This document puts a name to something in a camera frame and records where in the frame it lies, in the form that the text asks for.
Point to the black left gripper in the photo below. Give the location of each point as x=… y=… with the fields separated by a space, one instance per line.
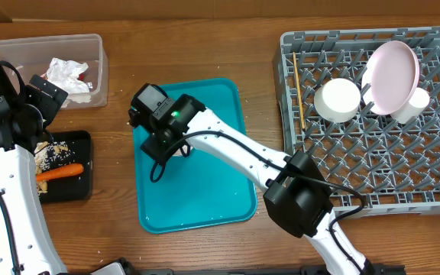
x=49 y=105

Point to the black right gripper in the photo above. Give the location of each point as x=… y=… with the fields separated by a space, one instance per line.
x=158 y=152

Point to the white napkin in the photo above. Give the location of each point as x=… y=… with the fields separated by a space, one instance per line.
x=66 y=74

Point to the red snack wrapper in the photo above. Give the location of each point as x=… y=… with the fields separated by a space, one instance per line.
x=81 y=77

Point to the teal serving tray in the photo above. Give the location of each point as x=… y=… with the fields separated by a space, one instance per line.
x=199 y=190

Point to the rice and peanut scraps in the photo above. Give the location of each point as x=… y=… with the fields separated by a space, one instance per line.
x=49 y=156

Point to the orange carrot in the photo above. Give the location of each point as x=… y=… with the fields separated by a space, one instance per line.
x=69 y=170

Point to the wooden chopstick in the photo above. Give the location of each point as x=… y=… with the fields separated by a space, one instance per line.
x=298 y=92

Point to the pale green bowl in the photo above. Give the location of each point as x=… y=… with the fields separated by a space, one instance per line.
x=338 y=100

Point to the large pink plate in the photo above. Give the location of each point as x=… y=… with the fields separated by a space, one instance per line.
x=392 y=73

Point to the white cup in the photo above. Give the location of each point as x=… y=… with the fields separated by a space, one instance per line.
x=413 y=108

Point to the pink bowl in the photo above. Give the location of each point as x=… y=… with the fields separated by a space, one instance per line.
x=180 y=152

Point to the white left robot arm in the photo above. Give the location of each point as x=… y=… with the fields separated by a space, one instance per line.
x=25 y=112

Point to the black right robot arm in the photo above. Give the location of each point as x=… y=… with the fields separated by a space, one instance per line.
x=296 y=194

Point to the black waste tray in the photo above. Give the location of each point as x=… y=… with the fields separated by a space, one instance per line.
x=75 y=187

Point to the grey dishwasher rack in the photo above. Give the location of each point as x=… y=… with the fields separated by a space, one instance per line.
x=397 y=167

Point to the clear plastic bin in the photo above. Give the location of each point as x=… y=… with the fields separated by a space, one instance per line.
x=32 y=56

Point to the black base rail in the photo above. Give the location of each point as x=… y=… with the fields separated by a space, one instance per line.
x=122 y=266

